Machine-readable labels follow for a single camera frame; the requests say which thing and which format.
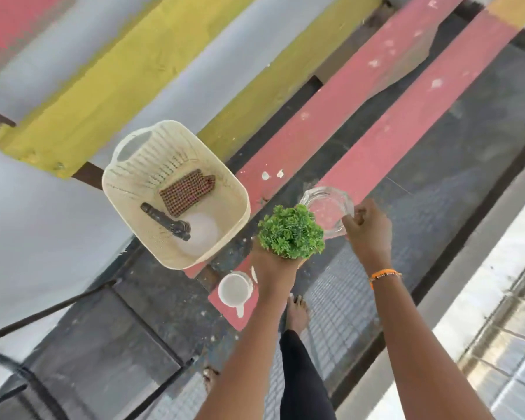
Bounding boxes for person's left forearm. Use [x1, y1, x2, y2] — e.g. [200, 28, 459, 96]
[195, 294, 291, 420]

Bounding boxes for narrow yellow painted plank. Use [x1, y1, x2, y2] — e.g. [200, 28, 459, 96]
[197, 0, 384, 163]

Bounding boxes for clear glass bowl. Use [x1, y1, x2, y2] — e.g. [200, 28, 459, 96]
[298, 186, 356, 240]

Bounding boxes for white round lid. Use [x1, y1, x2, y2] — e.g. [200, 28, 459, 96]
[175, 212, 222, 258]

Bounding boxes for person's left foot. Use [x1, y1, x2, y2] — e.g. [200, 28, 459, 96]
[202, 366, 221, 394]

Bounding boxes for person's right hand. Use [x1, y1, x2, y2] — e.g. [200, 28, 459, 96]
[341, 198, 393, 271]

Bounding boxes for red painted bench plank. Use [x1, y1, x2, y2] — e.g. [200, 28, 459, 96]
[183, 0, 467, 279]

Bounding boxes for orange thread bracelet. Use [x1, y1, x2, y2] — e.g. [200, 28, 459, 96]
[368, 269, 403, 290]

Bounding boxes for person's right forearm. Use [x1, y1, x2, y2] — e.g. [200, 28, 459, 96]
[369, 273, 496, 420]

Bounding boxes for person's left hand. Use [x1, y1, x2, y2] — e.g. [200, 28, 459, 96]
[249, 239, 307, 299]

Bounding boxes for cream plastic basket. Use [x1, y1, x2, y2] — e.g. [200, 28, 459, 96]
[102, 120, 251, 271]

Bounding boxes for brown checkered cloth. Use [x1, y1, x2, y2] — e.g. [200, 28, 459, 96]
[159, 169, 217, 218]

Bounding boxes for black tap fitting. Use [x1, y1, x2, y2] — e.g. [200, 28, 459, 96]
[140, 202, 192, 242]

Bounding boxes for green artificial plant bunch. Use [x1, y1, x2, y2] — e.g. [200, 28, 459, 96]
[257, 204, 326, 260]

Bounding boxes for red and yellow bench plank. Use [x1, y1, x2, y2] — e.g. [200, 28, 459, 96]
[207, 0, 525, 332]

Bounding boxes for person's black trouser leg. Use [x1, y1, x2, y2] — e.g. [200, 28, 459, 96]
[279, 330, 337, 420]

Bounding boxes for person's foot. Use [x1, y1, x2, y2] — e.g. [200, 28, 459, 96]
[202, 366, 221, 394]
[286, 294, 311, 336]

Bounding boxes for white mug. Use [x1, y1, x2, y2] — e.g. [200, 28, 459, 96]
[217, 271, 255, 319]

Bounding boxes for black metal chair frame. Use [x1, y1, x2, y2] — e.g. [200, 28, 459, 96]
[0, 277, 198, 420]

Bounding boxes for person's right foot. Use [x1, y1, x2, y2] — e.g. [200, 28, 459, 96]
[286, 294, 311, 336]

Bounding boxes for wide yellow painted plank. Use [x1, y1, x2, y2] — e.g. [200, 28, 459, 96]
[0, 0, 263, 180]

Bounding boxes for metal railing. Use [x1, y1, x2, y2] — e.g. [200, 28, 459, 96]
[457, 246, 525, 420]

